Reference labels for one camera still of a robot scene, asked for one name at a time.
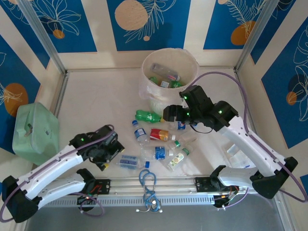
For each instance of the pale blue label bottle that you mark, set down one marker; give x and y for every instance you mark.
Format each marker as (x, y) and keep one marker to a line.
(127, 161)

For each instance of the clear bottle green cap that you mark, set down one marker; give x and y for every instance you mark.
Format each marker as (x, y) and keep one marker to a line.
(188, 139)

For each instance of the small water bottle blue cap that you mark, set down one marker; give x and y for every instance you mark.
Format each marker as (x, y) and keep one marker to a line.
(140, 133)

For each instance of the blue label bottle white cap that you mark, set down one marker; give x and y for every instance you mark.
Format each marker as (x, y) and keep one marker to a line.
(160, 152)

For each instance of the clear plastic bottle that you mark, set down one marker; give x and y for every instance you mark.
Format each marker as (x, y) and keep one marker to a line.
(161, 69)

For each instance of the lemon label bottle green cap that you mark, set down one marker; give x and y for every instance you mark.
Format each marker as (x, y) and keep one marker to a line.
(175, 160)

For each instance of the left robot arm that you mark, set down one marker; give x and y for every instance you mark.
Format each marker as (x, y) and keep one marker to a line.
(55, 163)

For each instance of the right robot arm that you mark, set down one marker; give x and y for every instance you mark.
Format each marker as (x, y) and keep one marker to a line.
(250, 146)

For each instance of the clear pepsi bottle blue cap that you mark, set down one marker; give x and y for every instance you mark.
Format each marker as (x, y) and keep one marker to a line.
(181, 125)

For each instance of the red yellow label bottle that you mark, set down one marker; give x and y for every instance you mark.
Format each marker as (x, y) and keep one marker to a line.
(158, 134)

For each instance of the mint green plastic case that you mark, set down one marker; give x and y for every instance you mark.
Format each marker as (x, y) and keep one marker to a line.
(36, 130)

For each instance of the blue stethoscope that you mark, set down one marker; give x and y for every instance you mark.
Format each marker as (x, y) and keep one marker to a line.
(152, 203)

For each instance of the clear plastic package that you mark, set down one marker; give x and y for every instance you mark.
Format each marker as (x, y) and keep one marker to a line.
(237, 158)

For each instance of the grey metal panel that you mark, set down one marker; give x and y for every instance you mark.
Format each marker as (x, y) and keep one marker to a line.
(192, 219)

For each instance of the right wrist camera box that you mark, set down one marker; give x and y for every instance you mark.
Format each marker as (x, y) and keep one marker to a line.
(182, 101)

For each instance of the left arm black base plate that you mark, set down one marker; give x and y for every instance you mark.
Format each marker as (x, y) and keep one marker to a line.
(106, 186)

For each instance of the aluminium front rail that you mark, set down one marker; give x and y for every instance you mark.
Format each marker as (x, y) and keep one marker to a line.
(168, 186)

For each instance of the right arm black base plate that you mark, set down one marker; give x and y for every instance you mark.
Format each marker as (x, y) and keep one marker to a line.
(202, 184)

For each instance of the aluminium frame post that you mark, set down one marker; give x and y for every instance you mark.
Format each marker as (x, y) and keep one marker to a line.
(255, 31)
(41, 31)

